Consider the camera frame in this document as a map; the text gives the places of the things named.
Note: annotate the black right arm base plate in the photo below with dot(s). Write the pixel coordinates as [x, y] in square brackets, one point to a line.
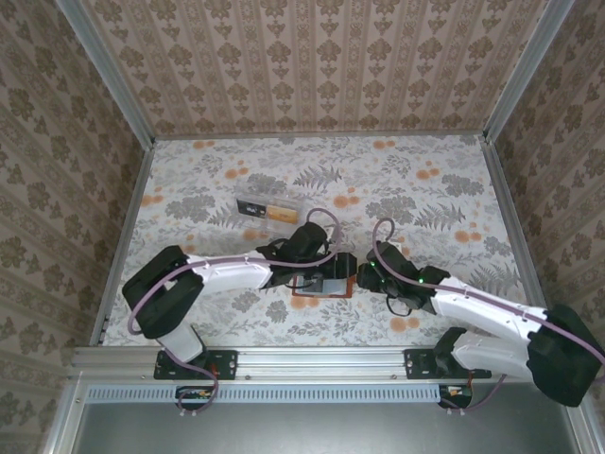
[416, 364]

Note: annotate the floral patterned table cover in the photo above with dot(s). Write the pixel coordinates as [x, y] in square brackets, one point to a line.
[378, 189]

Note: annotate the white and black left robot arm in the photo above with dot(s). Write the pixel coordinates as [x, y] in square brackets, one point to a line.
[231, 276]

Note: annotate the clear plastic box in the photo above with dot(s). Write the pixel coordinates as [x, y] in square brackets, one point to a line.
[255, 190]

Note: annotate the grey metal panel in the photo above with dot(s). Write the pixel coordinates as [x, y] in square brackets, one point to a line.
[321, 430]

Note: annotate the thin aluminium table edge rail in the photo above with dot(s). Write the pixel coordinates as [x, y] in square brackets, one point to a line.
[505, 189]
[321, 137]
[138, 189]

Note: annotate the orange card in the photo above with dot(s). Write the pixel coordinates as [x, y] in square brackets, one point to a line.
[282, 214]

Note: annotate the black card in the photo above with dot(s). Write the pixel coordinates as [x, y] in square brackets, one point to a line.
[252, 209]

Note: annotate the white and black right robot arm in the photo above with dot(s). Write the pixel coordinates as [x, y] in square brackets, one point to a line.
[482, 307]

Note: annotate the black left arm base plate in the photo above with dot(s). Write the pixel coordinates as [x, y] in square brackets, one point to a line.
[227, 364]

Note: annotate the short aluminium frame post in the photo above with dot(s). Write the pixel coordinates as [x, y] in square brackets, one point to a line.
[577, 421]
[63, 421]

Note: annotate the wide aluminium base rail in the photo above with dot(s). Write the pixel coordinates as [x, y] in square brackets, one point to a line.
[321, 364]

